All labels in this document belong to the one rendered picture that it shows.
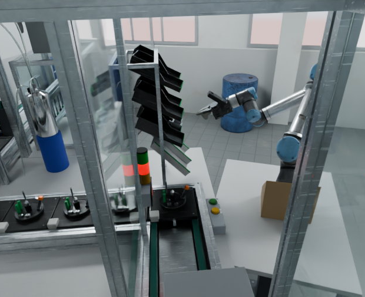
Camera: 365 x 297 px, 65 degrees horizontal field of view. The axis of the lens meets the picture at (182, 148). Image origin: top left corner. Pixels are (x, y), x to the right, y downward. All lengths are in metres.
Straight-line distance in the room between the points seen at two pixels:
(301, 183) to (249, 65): 4.18
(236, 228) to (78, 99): 1.28
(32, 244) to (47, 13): 1.37
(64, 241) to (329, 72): 1.39
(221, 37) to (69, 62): 4.23
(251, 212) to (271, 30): 3.24
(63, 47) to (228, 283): 0.34
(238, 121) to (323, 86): 3.89
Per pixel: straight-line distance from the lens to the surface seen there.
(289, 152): 1.49
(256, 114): 1.62
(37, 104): 1.98
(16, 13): 0.37
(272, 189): 1.55
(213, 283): 0.22
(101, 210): 0.55
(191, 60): 4.76
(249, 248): 1.52
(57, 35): 0.43
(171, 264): 1.36
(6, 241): 1.65
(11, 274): 1.62
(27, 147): 2.48
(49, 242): 1.59
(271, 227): 1.64
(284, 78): 4.54
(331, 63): 0.41
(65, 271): 1.52
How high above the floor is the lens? 1.99
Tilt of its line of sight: 30 degrees down
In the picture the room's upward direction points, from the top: 2 degrees counter-clockwise
